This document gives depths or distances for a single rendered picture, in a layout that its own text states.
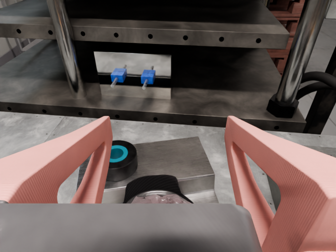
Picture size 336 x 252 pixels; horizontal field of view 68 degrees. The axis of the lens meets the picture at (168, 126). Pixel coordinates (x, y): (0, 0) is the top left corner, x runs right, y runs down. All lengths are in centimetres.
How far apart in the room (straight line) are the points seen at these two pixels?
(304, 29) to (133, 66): 54
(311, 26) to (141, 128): 56
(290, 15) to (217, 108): 192
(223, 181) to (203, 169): 14
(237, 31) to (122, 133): 48
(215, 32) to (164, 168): 50
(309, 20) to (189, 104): 44
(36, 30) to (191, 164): 73
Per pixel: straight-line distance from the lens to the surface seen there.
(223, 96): 99
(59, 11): 90
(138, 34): 87
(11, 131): 90
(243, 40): 86
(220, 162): 68
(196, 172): 49
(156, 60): 88
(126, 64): 91
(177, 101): 93
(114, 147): 50
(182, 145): 55
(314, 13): 82
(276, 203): 61
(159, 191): 51
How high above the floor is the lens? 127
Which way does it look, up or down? 37 degrees down
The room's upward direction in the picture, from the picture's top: straight up
